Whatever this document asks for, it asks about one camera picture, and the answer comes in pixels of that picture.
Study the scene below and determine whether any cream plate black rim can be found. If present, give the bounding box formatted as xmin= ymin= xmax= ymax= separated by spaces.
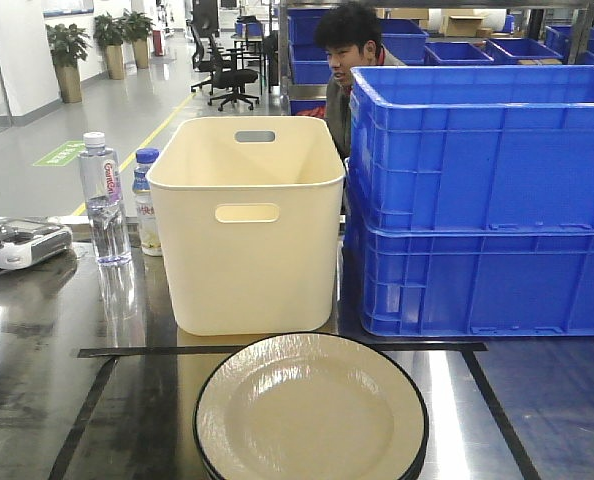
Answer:
xmin=193 ymin=332 xmax=430 ymax=479

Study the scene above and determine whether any blue crate on shelf left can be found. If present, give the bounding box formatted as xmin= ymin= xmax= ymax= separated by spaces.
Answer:
xmin=287 ymin=8 xmax=331 ymax=85

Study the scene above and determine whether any blue crate on shelf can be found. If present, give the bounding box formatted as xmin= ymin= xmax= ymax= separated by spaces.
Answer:
xmin=380 ymin=19 xmax=428 ymax=66
xmin=287 ymin=8 xmax=331 ymax=85

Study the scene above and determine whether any blue crate on shelf middle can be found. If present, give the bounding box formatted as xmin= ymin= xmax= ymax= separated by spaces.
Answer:
xmin=380 ymin=19 xmax=428 ymax=66

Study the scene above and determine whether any cream plastic bin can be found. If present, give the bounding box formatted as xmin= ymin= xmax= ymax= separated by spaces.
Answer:
xmin=147 ymin=116 xmax=345 ymax=336

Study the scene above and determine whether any milk bottle blue cap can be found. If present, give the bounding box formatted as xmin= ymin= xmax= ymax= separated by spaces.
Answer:
xmin=132 ymin=148 xmax=162 ymax=256

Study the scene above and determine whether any black office chair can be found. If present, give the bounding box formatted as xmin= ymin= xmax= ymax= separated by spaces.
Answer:
xmin=207 ymin=35 xmax=260 ymax=111

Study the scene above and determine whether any clear water bottle white cap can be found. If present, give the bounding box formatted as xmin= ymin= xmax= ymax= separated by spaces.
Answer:
xmin=78 ymin=131 xmax=132 ymax=266

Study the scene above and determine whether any person in grey jacket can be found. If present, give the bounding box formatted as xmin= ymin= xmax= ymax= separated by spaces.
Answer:
xmin=314 ymin=1 xmax=404 ymax=159

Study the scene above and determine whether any large blue crate top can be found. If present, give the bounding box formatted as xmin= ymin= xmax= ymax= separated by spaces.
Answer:
xmin=349 ymin=65 xmax=594 ymax=232

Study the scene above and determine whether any large blue crate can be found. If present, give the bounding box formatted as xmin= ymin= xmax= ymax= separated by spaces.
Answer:
xmin=344 ymin=214 xmax=594 ymax=337
xmin=349 ymin=65 xmax=594 ymax=232

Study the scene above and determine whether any potted plant gold pot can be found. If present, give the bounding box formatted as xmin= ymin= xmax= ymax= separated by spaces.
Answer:
xmin=92 ymin=12 xmax=127 ymax=80
xmin=45 ymin=24 xmax=89 ymax=103
xmin=121 ymin=10 xmax=153 ymax=69

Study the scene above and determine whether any large blue crate bottom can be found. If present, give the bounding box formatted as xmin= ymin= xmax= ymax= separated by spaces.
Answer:
xmin=344 ymin=214 xmax=594 ymax=337

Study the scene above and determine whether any white remote controller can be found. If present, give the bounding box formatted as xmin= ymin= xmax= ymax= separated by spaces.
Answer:
xmin=0 ymin=218 xmax=73 ymax=270

